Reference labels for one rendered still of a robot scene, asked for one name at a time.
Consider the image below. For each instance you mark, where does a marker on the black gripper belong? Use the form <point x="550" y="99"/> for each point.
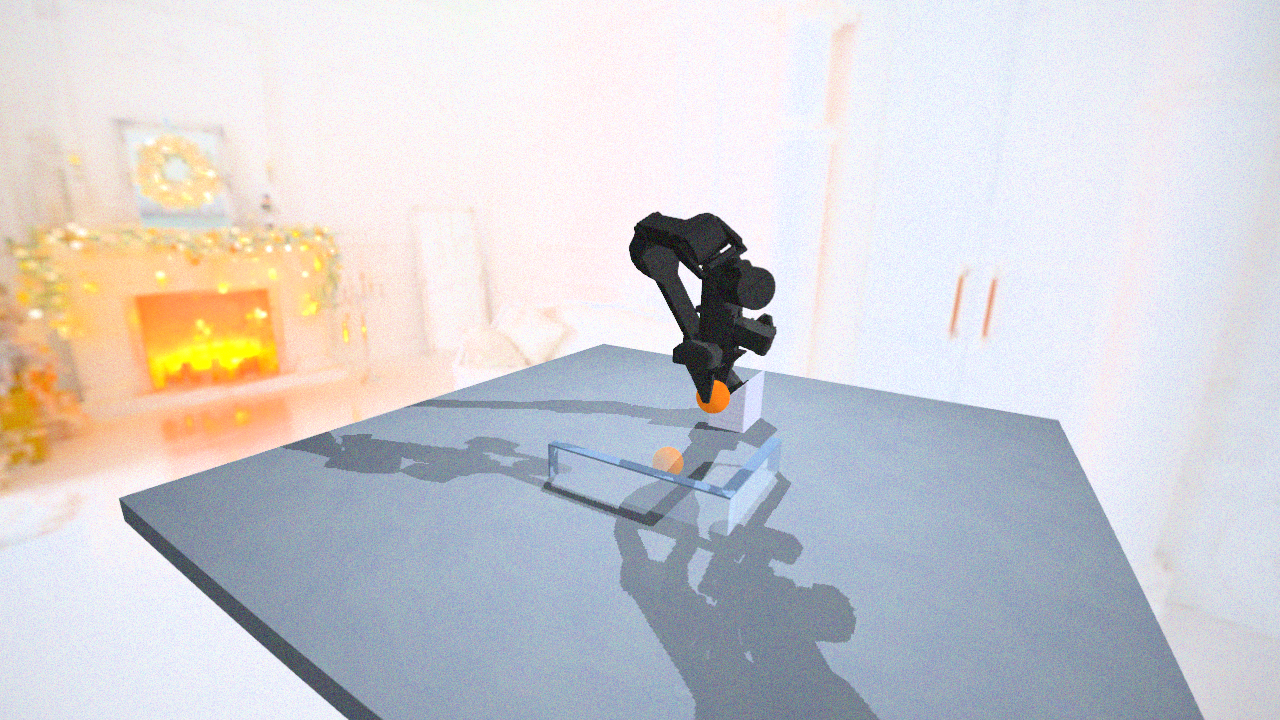
<point x="709" y="360"/>

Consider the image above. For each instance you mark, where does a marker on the clear low l-shaped wall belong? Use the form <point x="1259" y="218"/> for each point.
<point x="711" y="512"/>

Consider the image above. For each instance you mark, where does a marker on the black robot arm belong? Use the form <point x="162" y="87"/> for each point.
<point x="660" y="242"/>

